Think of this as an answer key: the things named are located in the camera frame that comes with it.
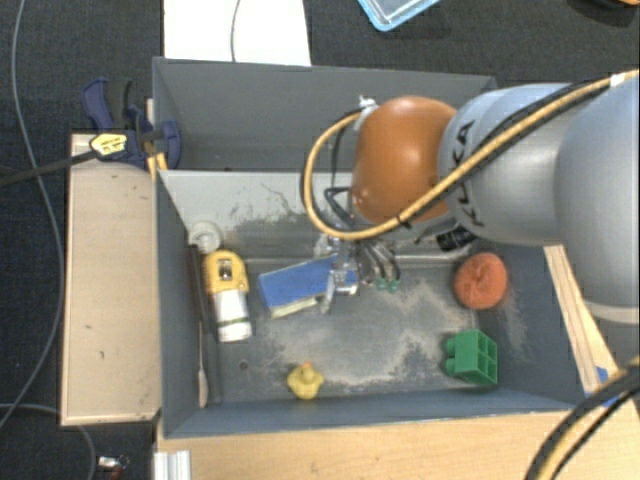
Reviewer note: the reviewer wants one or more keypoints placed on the yellow toy duck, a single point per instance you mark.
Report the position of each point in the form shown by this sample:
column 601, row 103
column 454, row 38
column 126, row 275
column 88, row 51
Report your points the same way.
column 305, row 382

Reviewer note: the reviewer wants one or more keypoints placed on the pale wood flat board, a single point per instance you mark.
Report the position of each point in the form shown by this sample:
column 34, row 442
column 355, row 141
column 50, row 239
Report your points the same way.
column 110, row 288

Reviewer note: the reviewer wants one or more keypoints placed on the green toy brick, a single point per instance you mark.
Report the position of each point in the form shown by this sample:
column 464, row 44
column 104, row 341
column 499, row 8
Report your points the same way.
column 472, row 355

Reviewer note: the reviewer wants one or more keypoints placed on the black cylinder on white bracket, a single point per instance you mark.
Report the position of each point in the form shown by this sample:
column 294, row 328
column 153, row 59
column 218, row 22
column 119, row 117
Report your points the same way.
column 455, row 240

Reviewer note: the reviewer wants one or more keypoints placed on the blue sponge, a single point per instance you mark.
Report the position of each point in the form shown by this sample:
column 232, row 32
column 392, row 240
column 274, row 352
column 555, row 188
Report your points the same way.
column 292, row 285

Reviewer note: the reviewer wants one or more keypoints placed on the grey metal bin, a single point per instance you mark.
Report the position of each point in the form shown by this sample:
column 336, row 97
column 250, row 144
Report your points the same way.
column 350, row 348

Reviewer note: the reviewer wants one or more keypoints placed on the black and pale long tool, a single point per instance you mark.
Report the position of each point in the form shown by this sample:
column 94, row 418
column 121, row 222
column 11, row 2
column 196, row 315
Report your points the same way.
column 202, row 383

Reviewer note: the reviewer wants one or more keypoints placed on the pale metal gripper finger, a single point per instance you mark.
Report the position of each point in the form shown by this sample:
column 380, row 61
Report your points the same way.
column 327, row 246
column 344, row 282

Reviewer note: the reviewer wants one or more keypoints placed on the orange ball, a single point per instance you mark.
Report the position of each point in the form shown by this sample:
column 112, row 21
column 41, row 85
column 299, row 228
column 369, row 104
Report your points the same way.
column 481, row 282

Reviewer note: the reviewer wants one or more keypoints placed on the yellow and white bottle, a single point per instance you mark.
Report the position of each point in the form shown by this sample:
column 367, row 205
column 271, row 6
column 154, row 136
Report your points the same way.
column 230, row 308

